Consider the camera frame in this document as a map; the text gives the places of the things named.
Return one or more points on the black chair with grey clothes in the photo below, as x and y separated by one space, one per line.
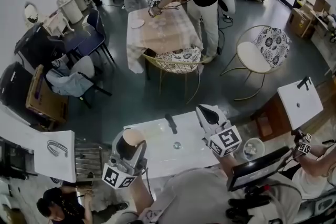
71 78

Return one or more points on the person's right forearm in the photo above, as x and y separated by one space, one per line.
227 163

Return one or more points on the table with checked cloth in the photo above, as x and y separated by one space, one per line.
162 34

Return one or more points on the white round table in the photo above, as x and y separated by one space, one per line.
72 6

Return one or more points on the dark blue chair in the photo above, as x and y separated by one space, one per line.
94 34

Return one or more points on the white square sink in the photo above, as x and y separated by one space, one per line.
302 110

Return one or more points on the brown cardboard box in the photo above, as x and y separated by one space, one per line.
44 102

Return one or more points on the person's left forearm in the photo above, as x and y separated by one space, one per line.
141 191

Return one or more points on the peach bar of soap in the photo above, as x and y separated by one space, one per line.
132 136

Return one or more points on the black case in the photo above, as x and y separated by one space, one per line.
13 84

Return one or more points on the black screen device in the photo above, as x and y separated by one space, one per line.
257 168

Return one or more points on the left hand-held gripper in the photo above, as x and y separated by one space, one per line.
115 176

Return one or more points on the gold chair white seat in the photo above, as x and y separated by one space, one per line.
254 56

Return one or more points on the white plate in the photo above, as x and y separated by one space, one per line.
137 23

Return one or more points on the white sink with chrome faucet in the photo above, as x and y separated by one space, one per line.
60 165

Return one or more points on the black sink faucet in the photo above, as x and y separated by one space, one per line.
171 123

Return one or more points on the white vanity with oval mirror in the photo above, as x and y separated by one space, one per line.
50 21

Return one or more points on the black angular faucet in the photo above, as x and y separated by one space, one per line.
303 83

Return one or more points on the chrome sink drain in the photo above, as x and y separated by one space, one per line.
177 144

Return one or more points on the white waste bin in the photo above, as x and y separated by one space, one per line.
253 149

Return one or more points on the metal rack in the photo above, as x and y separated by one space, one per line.
88 160

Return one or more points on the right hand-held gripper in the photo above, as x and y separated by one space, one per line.
225 141

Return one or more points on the white sink basin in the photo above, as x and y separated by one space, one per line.
189 154

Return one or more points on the chrome curved faucet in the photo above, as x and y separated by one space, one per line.
56 148

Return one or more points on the open cardboard box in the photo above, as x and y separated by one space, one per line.
300 22

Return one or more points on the person's grey shirt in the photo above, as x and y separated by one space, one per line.
199 196

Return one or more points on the wooden cabinet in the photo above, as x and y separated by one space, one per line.
273 118

